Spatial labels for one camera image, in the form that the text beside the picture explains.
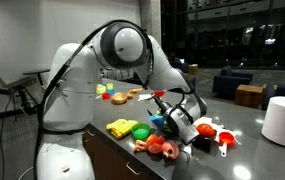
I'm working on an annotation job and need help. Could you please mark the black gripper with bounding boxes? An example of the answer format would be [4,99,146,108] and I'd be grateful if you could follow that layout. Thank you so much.
[151,94,175,117]

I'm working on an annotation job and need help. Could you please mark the small orange measuring cup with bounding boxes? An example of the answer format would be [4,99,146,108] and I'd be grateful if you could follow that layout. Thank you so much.
[153,89,167,98]

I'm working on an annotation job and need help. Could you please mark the small green bowl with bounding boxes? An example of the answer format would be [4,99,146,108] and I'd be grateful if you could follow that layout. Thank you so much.
[131,122,152,141]

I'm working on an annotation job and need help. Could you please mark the small red cup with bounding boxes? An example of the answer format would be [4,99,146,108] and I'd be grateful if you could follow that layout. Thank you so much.
[95,92,112,101]

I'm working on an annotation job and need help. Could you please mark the white folded paper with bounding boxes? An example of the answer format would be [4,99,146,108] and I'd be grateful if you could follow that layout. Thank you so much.
[137,93,154,102]

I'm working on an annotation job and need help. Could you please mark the wooden toy figure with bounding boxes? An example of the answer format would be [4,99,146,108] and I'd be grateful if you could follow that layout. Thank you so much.
[126,87,144,100]

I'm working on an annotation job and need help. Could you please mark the wooden box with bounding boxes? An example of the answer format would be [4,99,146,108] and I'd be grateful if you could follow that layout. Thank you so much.
[187,63,199,76]

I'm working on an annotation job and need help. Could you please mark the yellow and blue cups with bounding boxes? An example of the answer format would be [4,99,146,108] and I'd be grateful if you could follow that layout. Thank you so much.
[106,82,116,96]

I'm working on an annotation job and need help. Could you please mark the pink flamingo plush toy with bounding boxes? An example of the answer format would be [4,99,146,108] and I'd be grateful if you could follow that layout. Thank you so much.
[133,134,180,160]

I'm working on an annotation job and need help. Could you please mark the yellow plastic container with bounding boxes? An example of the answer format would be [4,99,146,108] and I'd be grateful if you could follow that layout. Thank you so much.
[95,83,107,94]

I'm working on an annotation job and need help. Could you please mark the black box with orange dome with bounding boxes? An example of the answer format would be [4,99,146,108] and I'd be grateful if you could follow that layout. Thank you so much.
[192,123,218,153]

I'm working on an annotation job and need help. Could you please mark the dark wood counter cabinet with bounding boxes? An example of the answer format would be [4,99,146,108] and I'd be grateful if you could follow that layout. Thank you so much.
[81,124,156,180]

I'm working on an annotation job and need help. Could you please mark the blue armchair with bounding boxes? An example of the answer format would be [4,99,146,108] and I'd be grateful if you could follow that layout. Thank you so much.
[212,65,254,100]

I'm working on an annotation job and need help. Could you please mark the wooden side table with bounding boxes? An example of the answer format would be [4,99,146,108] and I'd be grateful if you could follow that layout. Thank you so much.
[234,83,278,109]

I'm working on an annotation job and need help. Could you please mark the round black table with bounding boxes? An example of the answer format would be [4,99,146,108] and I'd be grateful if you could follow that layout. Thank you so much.
[22,68,52,86]

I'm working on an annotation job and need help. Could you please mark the dark armchair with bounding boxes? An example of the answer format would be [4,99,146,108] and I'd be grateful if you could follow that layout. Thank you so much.
[261,83,285,112]

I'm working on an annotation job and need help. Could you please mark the white paper towel roll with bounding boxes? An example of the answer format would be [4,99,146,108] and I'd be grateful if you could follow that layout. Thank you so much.
[261,95,285,149]

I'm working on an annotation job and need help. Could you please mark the red white-handled measuring cup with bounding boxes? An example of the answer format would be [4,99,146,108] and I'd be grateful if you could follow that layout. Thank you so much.
[217,131,236,158]

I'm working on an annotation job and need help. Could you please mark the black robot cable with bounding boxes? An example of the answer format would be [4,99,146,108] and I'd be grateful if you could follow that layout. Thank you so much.
[33,19,196,180]

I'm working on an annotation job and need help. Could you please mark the black camera on tripod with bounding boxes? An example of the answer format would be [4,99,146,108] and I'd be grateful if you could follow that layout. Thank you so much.
[0,77,38,113]

